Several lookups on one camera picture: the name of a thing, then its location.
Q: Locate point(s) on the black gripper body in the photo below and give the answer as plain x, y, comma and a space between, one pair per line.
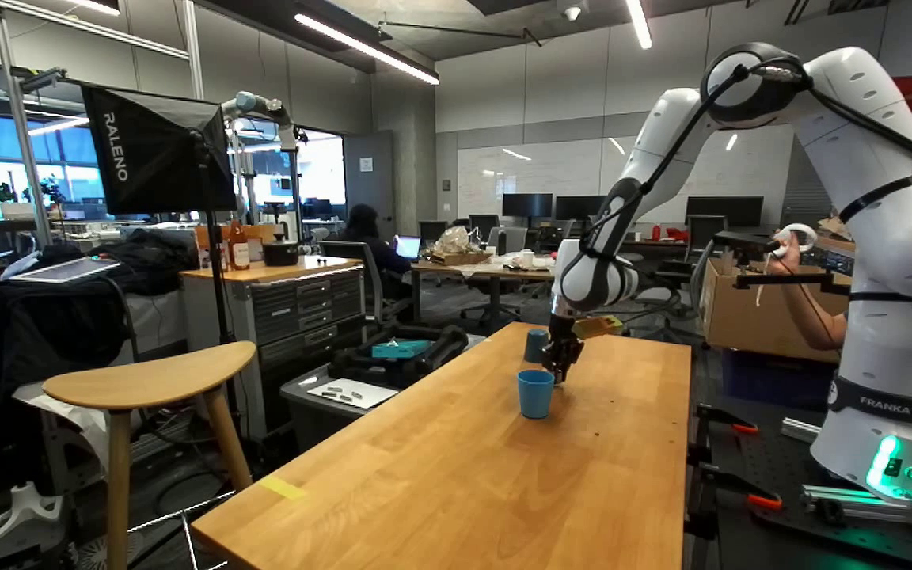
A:
565, 339

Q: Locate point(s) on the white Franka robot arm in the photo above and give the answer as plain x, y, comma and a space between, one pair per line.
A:
900, 240

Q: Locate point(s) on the wooden office table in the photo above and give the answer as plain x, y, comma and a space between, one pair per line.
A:
477, 272

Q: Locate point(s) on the white crumpled bag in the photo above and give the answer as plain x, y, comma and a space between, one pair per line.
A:
458, 246

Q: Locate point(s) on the black bag with teal item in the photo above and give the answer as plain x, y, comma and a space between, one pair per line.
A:
403, 353

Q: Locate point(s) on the orange black spring clamp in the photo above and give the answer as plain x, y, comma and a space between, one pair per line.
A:
728, 428
746, 500

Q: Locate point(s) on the cardboard box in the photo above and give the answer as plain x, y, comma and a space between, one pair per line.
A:
742, 319

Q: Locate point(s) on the blue storage bin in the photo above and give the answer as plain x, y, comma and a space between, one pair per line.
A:
774, 377

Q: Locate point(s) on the wide black computer monitor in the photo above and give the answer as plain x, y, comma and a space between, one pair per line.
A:
727, 210

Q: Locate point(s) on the grey storage tray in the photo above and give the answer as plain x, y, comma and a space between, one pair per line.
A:
339, 398

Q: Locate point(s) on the seated person dark clothes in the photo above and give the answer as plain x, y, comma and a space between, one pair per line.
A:
361, 225

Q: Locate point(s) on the black office chair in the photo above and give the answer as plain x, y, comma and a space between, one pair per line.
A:
350, 254

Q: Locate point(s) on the grey drawer cabinet wooden top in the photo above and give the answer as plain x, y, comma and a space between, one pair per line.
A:
298, 311

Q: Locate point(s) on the yellow tape strip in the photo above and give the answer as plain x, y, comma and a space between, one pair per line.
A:
283, 490

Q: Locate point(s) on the short ceiling light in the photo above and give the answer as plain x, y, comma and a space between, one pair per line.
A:
637, 23

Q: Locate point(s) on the black perforated mounting board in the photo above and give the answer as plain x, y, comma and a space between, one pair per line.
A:
879, 538

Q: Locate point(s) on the long ceiling light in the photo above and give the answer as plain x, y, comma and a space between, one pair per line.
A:
364, 49

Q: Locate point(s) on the black light stand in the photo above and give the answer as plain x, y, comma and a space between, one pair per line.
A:
215, 272

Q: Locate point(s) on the wooden stool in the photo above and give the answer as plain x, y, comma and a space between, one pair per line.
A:
150, 377

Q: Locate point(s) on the black backpack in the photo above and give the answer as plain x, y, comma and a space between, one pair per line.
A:
160, 258

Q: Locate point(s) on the black softbox light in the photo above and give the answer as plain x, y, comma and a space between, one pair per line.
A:
156, 153

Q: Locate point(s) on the black cloth covered chair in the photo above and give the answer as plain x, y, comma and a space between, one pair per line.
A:
46, 335

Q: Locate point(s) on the metal support pole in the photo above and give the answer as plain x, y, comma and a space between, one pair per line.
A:
16, 126

